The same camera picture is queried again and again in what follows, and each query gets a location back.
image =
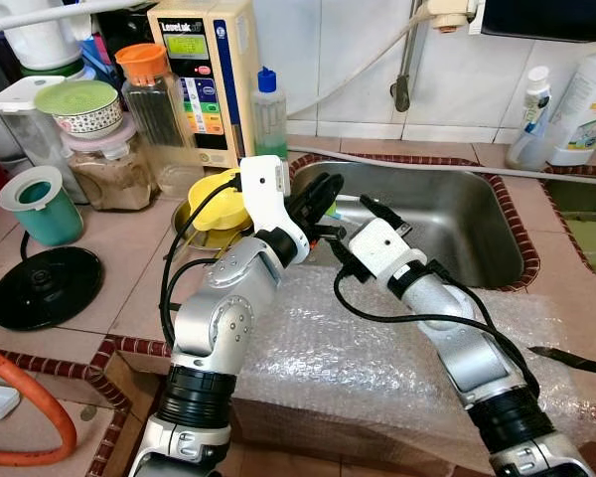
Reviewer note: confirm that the clear bubble wrap sheet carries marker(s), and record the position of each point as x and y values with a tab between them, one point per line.
358	368

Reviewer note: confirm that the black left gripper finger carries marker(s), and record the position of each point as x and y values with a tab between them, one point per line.
330	186
320	204

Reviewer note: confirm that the black plastic tray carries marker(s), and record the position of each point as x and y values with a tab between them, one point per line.
556	18

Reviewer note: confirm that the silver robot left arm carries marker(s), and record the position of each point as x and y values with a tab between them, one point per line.
219	318

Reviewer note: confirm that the orange lid glass jar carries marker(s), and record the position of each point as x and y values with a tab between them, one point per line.
159	119

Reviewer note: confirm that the pink lid jar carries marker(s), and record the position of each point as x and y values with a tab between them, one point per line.
114	179

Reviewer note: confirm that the green plastic tray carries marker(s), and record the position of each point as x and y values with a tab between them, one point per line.
591	248

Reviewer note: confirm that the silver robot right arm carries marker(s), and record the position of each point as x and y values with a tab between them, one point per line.
477	358

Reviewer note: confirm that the stainless steel bowl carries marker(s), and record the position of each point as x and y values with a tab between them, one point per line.
209	238

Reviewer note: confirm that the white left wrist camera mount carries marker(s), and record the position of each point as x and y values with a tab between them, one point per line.
263	189

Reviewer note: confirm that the green dish soap bottle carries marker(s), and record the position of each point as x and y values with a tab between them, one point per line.
269	124

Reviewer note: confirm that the black tape strip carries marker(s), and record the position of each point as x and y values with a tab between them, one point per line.
566	359

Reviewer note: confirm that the small white spray bottle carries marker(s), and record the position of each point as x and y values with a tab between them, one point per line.
531	119

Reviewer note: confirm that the cream faucet fitting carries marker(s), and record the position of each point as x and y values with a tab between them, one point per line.
452	12

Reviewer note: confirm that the white pipe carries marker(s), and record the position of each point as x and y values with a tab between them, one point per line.
40	17

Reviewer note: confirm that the black kettle base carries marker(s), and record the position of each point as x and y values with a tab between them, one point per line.
45	288

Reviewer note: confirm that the stainless steel sink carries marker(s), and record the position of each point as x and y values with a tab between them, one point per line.
457	219
586	243

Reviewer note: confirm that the yellow plastic cup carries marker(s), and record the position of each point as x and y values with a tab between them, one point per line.
219	204

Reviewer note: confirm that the green lid patterned bowl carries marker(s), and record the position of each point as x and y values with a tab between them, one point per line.
74	99

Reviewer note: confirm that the beige water ionizer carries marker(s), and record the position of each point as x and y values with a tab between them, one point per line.
233	89

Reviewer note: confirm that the teal cup white rim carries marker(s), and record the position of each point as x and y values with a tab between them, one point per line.
50	219

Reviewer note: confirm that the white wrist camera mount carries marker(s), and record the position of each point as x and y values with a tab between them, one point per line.
263	189
387	248

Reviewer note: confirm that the white lid clear container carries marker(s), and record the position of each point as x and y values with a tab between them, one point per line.
25	129

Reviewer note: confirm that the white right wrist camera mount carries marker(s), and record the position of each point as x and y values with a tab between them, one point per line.
387	248

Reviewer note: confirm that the white detergent bottle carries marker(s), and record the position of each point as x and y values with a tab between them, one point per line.
586	109

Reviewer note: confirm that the white water jug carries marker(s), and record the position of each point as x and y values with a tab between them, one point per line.
35	40

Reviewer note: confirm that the metal faucet pipe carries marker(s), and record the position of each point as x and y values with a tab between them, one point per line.
405	79

